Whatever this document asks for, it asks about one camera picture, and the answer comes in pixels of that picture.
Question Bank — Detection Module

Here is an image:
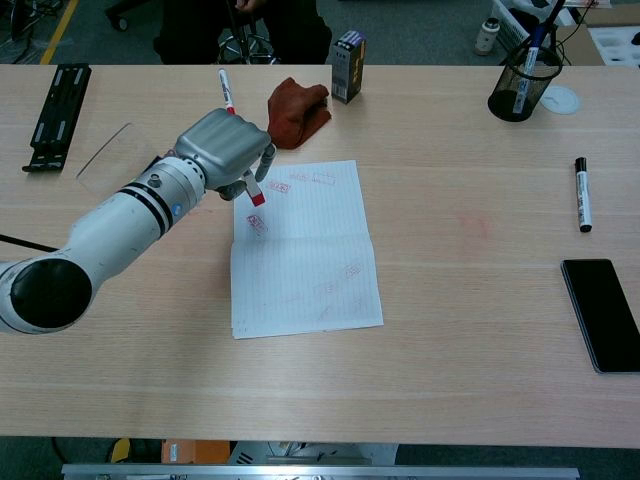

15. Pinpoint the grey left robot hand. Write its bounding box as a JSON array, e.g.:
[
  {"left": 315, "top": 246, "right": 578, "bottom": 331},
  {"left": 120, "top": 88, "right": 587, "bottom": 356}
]
[{"left": 173, "top": 108, "right": 278, "bottom": 201}]

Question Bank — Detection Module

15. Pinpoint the red and white stamp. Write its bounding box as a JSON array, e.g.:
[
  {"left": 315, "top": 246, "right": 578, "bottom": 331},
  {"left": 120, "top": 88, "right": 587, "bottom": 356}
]
[{"left": 243, "top": 169, "right": 267, "bottom": 207}]

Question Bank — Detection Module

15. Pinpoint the brown cloth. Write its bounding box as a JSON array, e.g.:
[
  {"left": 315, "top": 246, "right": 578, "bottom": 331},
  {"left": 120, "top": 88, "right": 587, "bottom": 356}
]
[{"left": 267, "top": 76, "right": 333, "bottom": 151}]

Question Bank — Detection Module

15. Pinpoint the white marker with red cap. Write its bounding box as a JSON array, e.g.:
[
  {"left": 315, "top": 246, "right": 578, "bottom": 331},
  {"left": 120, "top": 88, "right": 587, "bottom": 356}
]
[{"left": 217, "top": 68, "right": 239, "bottom": 117}]

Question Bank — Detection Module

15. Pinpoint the chrome stool base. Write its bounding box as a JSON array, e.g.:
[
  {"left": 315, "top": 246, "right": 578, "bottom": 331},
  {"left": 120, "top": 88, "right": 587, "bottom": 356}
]
[{"left": 217, "top": 9, "right": 281, "bottom": 66}]

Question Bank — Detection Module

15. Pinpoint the white lined paper sheet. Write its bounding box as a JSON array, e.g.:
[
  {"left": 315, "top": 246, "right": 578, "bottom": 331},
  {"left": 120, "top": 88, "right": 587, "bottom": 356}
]
[{"left": 230, "top": 159, "right": 385, "bottom": 341}]

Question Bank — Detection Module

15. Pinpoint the dark carton box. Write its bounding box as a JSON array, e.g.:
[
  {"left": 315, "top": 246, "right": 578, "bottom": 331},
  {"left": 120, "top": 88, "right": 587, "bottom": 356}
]
[{"left": 331, "top": 29, "right": 368, "bottom": 106}]

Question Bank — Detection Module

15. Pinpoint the white bottle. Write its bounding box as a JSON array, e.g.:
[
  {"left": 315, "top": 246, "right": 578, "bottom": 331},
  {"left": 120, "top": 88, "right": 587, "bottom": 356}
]
[{"left": 473, "top": 17, "right": 501, "bottom": 56}]

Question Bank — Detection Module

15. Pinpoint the black mesh pen holder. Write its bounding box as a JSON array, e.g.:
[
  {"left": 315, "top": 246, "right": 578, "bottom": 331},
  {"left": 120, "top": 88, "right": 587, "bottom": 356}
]
[{"left": 487, "top": 43, "right": 564, "bottom": 123}]

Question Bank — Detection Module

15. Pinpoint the orange box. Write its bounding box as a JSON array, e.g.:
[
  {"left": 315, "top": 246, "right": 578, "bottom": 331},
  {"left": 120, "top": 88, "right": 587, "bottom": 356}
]
[{"left": 160, "top": 438, "right": 231, "bottom": 465}]

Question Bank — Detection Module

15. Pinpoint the white device under table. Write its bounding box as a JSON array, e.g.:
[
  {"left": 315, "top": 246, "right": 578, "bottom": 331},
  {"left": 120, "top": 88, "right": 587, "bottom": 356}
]
[{"left": 229, "top": 440, "right": 399, "bottom": 466}]

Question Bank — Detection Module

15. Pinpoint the white marker with blue cap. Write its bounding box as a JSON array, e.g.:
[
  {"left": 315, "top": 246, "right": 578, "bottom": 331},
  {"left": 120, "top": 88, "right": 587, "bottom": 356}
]
[{"left": 510, "top": 22, "right": 547, "bottom": 115}]

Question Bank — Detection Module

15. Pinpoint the white marker with black cap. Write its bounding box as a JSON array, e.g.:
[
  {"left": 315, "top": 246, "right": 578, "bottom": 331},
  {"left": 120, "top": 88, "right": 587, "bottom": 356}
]
[{"left": 573, "top": 156, "right": 595, "bottom": 234}]

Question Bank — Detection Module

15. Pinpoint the cardboard box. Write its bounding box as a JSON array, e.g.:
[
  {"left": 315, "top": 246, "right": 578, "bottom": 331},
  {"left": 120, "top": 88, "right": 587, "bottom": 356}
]
[{"left": 549, "top": 19, "right": 640, "bottom": 67}]

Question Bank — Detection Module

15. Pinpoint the black smartphone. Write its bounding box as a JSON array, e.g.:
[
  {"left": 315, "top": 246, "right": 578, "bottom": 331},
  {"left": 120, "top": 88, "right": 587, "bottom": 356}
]
[{"left": 559, "top": 258, "right": 640, "bottom": 375}]

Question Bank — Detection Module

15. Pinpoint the black metal bracket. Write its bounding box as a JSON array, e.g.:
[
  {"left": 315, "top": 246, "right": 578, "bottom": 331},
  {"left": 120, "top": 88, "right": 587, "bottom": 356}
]
[{"left": 21, "top": 63, "right": 93, "bottom": 175}]

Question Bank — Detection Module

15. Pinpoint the dark arm cable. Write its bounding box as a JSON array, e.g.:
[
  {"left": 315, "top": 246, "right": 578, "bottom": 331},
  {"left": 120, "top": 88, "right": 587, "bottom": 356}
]
[{"left": 0, "top": 233, "right": 59, "bottom": 254}]

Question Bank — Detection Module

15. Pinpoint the aluminium rail profile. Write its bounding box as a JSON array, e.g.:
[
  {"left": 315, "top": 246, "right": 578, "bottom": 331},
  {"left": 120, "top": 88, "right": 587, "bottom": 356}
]
[{"left": 60, "top": 462, "right": 581, "bottom": 480}]

